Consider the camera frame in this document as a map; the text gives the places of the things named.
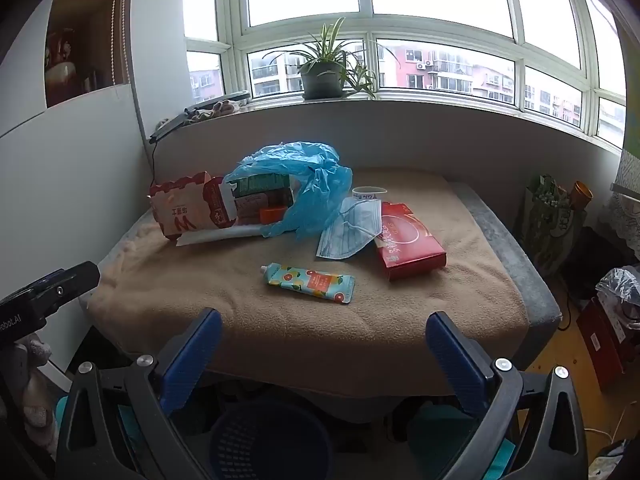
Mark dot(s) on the white tape roll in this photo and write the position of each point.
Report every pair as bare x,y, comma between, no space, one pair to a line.
370,193

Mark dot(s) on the white lace cloth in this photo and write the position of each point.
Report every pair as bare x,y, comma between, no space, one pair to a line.
625,200

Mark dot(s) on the white paper sheet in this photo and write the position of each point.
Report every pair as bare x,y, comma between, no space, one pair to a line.
225,235

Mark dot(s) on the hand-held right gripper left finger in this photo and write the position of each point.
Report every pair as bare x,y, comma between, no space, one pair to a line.
192,355

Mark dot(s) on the red floor box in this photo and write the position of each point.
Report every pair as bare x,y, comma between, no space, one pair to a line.
602,347

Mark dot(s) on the green milk carton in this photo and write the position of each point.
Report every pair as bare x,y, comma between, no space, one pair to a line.
260,185

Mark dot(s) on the dark bag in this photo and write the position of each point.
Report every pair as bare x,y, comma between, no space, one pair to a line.
590,260

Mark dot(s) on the silver foil bag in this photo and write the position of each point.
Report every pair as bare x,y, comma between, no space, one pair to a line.
622,287

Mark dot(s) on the person's right leg teal pants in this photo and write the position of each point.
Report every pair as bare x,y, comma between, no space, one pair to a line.
435,432

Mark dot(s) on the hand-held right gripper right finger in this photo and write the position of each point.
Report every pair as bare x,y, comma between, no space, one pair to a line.
455,355

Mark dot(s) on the blue plastic basket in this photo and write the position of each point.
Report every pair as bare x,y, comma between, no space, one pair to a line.
270,440

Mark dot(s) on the person's legs in teal trousers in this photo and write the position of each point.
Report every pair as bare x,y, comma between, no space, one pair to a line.
131,427

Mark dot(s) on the beige plush cloth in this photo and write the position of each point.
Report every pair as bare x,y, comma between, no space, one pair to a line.
225,108

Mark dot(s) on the pink carton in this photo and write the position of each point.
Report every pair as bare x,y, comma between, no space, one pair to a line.
252,206

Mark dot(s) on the red figure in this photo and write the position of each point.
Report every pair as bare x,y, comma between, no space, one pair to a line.
60,55

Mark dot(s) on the person's left hand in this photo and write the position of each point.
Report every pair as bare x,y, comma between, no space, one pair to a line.
37,385

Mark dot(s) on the wooden wall shelf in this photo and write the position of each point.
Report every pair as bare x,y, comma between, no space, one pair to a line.
107,35

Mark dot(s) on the small orange box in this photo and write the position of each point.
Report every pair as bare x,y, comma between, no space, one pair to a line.
272,215

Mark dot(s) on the red cardboard box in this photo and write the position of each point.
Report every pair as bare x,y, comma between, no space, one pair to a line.
407,240

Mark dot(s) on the patterned hand cream tube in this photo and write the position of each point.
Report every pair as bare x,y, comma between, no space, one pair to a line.
310,283

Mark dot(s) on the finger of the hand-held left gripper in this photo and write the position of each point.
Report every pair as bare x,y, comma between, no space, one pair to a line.
60,285

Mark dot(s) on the blue plastic bag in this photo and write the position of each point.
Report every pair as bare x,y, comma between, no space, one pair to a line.
320,180

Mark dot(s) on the beige fleece blanket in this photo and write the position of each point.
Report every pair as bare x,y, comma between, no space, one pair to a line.
300,340

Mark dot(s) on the orange pot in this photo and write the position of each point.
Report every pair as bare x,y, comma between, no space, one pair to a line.
582,195

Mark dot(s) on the white window frame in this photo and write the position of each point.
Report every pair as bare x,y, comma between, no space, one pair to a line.
372,25

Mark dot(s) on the potted spider plant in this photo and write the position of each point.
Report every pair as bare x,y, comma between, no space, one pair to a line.
322,80

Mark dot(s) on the blue face mask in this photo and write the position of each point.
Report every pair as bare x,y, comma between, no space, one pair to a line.
350,232

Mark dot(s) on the red and white paper bag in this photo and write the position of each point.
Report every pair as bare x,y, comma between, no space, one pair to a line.
185,205

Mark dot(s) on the green patterned bag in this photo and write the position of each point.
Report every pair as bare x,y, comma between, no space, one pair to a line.
550,220

